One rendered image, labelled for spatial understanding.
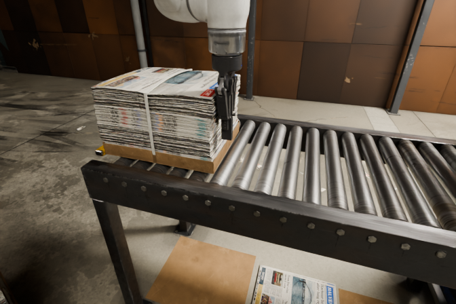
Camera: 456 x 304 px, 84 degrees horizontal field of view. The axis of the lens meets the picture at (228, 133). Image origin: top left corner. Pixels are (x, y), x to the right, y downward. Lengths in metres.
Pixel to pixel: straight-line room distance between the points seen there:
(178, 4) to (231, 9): 0.15
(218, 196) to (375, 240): 0.37
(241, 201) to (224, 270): 0.88
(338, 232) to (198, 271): 0.97
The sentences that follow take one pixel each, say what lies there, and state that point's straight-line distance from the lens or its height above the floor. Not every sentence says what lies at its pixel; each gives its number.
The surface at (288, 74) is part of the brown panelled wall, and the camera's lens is 3.74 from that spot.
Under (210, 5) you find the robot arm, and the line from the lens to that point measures 0.60.
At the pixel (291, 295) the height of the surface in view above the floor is 0.01.
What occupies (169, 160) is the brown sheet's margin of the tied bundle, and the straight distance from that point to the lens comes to 0.77.
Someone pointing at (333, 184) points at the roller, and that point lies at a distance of 0.76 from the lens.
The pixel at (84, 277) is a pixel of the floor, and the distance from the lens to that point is 1.65.
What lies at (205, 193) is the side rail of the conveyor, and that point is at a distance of 0.68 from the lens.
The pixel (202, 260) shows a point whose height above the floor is 0.00.
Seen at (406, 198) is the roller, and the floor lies 0.79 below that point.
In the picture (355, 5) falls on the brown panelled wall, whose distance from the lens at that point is 3.65.
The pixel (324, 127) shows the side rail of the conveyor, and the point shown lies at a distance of 1.08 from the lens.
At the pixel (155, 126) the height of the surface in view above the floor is 0.93.
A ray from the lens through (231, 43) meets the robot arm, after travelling 0.60.
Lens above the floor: 1.24
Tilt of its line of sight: 27 degrees down
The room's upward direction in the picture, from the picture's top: straight up
